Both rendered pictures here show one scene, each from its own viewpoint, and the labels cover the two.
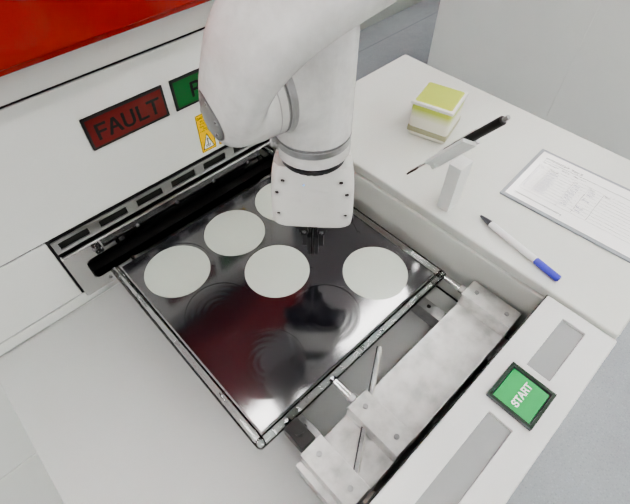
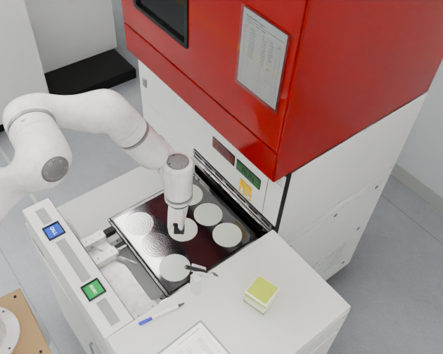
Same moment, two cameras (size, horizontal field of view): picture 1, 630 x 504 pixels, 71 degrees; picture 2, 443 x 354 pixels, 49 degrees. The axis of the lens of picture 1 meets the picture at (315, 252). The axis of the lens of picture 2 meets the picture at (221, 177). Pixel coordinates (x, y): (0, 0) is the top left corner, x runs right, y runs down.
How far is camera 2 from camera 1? 1.34 m
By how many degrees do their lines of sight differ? 55
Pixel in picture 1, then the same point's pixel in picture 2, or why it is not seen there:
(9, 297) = (181, 145)
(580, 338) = (110, 324)
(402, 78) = (317, 297)
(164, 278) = not seen: hidden behind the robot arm
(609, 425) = not seen: outside the picture
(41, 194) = (198, 138)
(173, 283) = not seen: hidden behind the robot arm
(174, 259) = (195, 193)
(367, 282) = (169, 263)
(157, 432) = (131, 200)
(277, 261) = (188, 229)
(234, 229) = (209, 213)
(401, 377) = (124, 271)
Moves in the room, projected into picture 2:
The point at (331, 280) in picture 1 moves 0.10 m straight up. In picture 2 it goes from (173, 248) to (172, 231)
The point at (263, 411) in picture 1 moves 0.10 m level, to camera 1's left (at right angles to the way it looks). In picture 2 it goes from (119, 220) to (126, 198)
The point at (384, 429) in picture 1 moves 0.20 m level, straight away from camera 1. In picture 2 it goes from (101, 255) to (150, 286)
